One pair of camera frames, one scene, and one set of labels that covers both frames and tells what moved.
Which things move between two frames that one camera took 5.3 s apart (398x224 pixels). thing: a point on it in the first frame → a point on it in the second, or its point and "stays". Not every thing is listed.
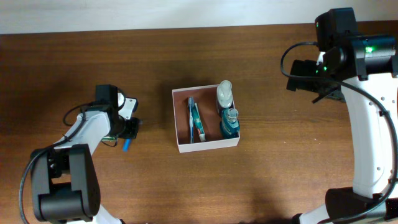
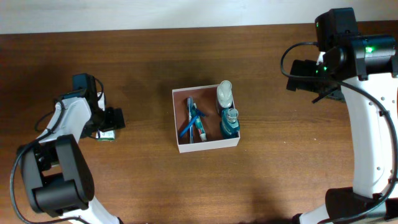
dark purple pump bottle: (224, 96) stays
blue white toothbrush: (190, 104) stays
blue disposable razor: (126, 145) → (195, 112)
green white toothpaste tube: (199, 123) stays
